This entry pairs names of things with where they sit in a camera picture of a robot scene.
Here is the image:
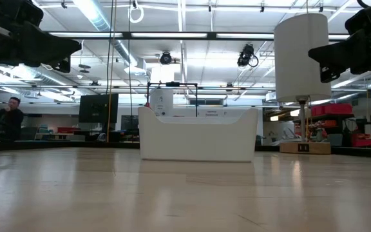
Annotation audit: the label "black overhead camera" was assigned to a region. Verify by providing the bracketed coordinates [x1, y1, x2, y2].
[158, 51, 173, 66]

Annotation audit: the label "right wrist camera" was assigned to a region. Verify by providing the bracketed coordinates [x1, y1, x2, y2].
[345, 0, 371, 35]

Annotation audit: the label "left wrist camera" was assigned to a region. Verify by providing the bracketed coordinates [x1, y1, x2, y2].
[6, 0, 45, 30]

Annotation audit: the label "black monitor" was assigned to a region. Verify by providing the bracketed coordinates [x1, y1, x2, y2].
[78, 93, 120, 124]

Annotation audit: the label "person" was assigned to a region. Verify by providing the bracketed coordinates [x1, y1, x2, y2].
[0, 96, 25, 142]

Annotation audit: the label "red crate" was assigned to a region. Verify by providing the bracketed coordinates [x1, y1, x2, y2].
[351, 133, 371, 149]

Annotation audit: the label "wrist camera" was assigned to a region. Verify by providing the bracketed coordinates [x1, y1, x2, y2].
[6, 0, 45, 30]
[345, 0, 371, 35]

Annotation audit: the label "black ceiling camera with cable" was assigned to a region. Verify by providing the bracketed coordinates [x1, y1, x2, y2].
[236, 43, 260, 69]

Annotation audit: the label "silver ventilation duct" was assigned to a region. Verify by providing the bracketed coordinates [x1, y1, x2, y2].
[72, 0, 138, 67]

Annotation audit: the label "white hanging ring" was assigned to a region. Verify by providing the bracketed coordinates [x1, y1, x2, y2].
[128, 5, 145, 24]

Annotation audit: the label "white plastic bin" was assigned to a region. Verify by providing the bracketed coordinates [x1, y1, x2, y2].
[137, 106, 259, 162]

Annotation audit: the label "black metal stand frame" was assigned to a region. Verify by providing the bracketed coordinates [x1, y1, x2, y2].
[146, 81, 199, 109]

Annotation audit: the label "white shade wooden base lamp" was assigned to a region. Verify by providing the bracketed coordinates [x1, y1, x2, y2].
[274, 12, 332, 155]

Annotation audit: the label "red storage bins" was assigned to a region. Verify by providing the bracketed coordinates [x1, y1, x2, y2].
[310, 102, 354, 117]

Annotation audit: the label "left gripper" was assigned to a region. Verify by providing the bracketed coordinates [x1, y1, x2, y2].
[0, 19, 82, 73]

